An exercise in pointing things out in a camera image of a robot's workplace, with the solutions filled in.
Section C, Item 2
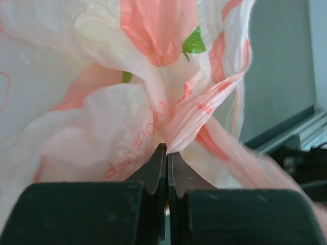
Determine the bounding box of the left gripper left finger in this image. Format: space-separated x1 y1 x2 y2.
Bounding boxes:
122 143 167 241

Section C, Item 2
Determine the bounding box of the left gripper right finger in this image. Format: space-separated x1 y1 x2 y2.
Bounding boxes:
167 152 216 244

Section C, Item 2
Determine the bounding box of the pink plastic bag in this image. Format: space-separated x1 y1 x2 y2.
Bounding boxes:
0 0 327 225

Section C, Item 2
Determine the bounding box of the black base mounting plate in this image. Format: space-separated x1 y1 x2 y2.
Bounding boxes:
244 104 327 189

